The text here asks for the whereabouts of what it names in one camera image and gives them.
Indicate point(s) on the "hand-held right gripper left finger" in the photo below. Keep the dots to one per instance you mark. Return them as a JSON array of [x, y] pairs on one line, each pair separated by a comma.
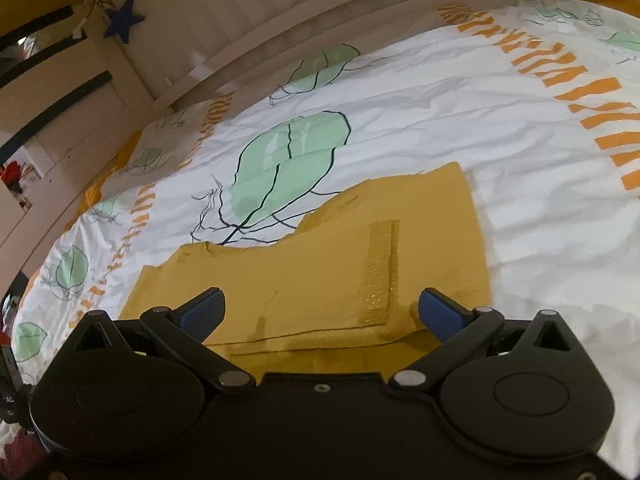
[[204, 312]]

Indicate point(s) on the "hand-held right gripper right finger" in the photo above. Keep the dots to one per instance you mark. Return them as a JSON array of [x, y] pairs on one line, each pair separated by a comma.
[[440, 316]]

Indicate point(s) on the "yellow small garment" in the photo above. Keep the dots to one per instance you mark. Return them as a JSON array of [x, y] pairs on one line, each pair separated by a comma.
[[325, 270]]

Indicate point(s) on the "white leaf-print duvet cover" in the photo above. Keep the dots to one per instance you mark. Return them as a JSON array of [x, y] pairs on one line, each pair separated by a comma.
[[425, 125]]

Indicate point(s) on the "blue star decoration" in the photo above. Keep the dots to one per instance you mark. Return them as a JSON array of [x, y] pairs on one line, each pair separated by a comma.
[[124, 19]]

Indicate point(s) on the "beige wooden bed frame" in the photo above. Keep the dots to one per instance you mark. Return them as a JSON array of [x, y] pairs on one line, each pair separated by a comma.
[[210, 35]]

